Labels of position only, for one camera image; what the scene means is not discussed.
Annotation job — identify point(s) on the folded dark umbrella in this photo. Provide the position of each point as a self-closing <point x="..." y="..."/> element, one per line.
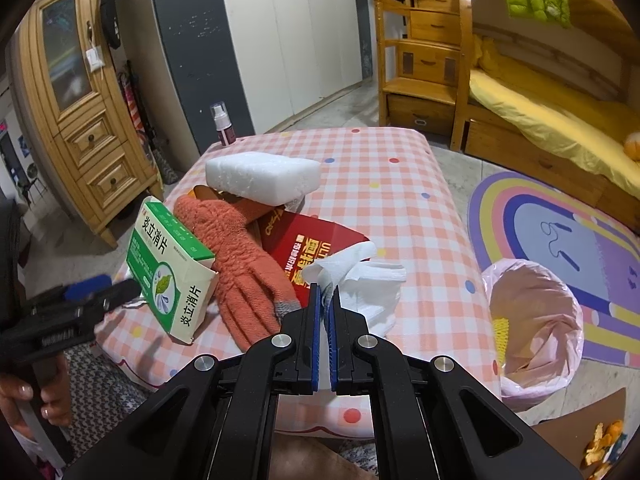
<point x="145" y="120"/>

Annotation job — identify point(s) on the black chair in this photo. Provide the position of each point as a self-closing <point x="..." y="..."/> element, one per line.
<point x="32" y="182"/>

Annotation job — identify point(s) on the pink checkered tablecloth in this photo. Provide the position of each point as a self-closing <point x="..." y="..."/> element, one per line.
<point x="400" y="210"/>

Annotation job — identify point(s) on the wooden bunk bed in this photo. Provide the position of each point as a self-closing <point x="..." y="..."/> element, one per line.
<point x="525" y="155"/>

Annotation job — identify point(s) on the red cardboard box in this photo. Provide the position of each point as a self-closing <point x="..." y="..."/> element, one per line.
<point x="300" y="240"/>

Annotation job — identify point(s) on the black hanging bag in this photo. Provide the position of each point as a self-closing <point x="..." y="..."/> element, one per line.
<point x="110" y="5"/>

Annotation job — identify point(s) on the orange knitted glove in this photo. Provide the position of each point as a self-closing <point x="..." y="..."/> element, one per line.
<point x="235" y="265"/>

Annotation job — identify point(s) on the yellow foam fruit net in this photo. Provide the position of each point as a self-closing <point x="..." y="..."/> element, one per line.
<point x="500" y="335"/>

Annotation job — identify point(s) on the orange peels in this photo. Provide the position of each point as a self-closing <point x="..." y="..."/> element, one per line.
<point x="602" y="442"/>

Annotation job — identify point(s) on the patterned grey floor mat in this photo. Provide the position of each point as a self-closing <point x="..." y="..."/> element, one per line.
<point x="100" y="395"/>

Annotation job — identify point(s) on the white tissue paper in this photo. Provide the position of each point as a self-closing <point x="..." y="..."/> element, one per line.
<point x="370" y="290"/>

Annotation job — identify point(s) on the brown cardboard sheet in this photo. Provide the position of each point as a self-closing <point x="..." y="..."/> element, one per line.
<point x="565" y="435"/>

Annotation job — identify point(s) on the person's left hand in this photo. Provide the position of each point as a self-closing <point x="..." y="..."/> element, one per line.
<point x="30" y="395"/>

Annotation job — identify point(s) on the yellow bed sheet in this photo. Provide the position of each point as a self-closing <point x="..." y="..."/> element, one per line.
<point x="550" y="110"/>

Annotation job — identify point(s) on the rainbow pattern rug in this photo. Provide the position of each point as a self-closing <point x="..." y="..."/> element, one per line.
<point x="530" y="220"/>

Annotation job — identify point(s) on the pink bag lined bin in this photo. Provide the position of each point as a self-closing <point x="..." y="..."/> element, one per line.
<point x="540" y="310"/>

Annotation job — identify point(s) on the small spray bottle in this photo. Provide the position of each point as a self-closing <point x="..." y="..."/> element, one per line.
<point x="226" y="130"/>

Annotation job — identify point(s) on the wooden glass door cabinet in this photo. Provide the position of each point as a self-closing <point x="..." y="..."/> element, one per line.
<point x="95" y="135"/>

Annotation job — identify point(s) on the green white medicine box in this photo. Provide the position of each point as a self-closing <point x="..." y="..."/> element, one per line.
<point x="160" y="255"/>

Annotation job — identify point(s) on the orange plush toy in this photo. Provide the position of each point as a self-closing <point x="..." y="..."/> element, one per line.
<point x="632" y="146"/>

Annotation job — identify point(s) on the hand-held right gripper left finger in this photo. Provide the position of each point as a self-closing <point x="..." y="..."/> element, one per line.
<point x="315" y="335"/>

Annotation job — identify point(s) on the white grey wardrobe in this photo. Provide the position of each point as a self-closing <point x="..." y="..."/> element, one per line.
<point x="280" y="35"/>

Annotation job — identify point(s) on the wooden stair drawers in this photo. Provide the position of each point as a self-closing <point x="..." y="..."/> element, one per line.
<point x="425" y="60"/>

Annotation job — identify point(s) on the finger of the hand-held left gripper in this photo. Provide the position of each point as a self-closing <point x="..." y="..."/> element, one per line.
<point x="87" y="286"/>
<point x="117" y="294"/>

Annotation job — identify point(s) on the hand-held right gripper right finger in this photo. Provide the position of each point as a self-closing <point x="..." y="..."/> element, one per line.
<point x="334" y="340"/>

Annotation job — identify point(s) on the white foam block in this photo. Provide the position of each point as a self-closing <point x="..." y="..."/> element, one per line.
<point x="260" y="177"/>

